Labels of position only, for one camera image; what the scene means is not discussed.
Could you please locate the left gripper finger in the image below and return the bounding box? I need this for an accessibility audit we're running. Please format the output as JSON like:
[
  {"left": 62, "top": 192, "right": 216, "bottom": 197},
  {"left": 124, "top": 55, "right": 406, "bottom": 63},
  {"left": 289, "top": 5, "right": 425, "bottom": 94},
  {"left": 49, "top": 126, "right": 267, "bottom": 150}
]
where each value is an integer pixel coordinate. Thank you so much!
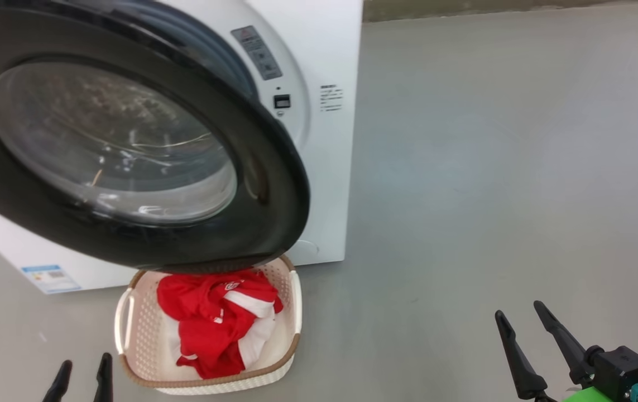
[
  {"left": 94, "top": 352, "right": 114, "bottom": 402},
  {"left": 42, "top": 360, "right": 73, "bottom": 402}
]

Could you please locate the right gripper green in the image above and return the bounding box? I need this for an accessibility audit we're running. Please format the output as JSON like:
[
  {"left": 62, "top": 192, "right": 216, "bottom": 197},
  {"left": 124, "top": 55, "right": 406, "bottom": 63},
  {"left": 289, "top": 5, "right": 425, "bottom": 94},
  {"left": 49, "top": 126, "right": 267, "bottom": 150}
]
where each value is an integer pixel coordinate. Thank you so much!
[{"left": 495, "top": 300, "right": 613, "bottom": 402}]

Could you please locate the plain red garment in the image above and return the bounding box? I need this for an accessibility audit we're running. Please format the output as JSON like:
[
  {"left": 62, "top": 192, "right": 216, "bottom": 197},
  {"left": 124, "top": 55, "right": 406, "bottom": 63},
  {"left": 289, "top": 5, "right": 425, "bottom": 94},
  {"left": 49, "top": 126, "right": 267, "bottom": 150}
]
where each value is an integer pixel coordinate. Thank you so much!
[{"left": 156, "top": 268, "right": 285, "bottom": 338}]

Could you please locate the black round glass door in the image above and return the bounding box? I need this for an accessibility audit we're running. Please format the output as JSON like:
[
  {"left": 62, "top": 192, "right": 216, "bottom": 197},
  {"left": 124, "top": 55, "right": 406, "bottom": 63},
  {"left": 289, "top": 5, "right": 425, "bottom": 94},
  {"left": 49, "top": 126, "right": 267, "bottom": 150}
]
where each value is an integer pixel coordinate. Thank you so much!
[{"left": 0, "top": 0, "right": 311, "bottom": 275}]

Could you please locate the cream basket with brown rim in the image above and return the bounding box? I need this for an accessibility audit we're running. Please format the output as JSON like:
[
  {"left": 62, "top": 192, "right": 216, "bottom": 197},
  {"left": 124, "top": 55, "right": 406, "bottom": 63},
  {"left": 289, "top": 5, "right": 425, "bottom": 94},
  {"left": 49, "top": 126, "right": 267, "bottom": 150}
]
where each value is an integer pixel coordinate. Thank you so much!
[{"left": 114, "top": 254, "right": 303, "bottom": 396}]

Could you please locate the white front-load washing machine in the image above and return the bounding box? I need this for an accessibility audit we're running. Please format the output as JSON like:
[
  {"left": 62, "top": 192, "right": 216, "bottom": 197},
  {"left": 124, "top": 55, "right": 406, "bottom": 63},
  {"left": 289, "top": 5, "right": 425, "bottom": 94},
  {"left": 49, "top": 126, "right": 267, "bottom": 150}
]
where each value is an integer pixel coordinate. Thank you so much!
[{"left": 0, "top": 0, "right": 364, "bottom": 295}]

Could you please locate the grey rubber door gasket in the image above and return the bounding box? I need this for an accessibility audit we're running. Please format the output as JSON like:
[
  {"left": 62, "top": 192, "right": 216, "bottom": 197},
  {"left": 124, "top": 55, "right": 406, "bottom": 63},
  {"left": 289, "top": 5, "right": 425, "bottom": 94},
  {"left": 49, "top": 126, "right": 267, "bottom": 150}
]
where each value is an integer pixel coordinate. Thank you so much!
[{"left": 90, "top": 0, "right": 261, "bottom": 102}]

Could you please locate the blue energy label sticker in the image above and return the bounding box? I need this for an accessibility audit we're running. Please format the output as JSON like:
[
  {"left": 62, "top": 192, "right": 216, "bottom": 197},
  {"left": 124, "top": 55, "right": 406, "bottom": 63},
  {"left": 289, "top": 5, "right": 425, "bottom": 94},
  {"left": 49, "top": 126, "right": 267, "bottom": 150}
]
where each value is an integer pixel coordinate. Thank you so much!
[{"left": 21, "top": 264, "right": 83, "bottom": 295}]

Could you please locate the round white filter cover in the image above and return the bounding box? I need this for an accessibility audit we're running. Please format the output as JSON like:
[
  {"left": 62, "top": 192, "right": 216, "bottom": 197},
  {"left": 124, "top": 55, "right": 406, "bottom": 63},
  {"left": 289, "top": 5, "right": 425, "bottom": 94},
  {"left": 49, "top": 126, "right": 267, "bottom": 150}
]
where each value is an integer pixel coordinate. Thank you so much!
[{"left": 291, "top": 240, "right": 320, "bottom": 261}]

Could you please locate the small printed text label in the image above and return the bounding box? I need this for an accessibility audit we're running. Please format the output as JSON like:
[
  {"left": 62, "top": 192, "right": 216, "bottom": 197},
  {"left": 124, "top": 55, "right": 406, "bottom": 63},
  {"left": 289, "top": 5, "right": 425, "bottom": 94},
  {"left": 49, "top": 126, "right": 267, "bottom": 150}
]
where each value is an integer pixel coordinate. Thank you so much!
[{"left": 319, "top": 84, "right": 345, "bottom": 113}]

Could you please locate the grey warning sticker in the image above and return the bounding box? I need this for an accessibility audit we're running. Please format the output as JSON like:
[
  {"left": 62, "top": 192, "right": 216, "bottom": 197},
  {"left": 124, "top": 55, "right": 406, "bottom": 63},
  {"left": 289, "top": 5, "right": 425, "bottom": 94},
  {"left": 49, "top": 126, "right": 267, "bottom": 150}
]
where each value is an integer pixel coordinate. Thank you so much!
[{"left": 231, "top": 25, "right": 284, "bottom": 81}]

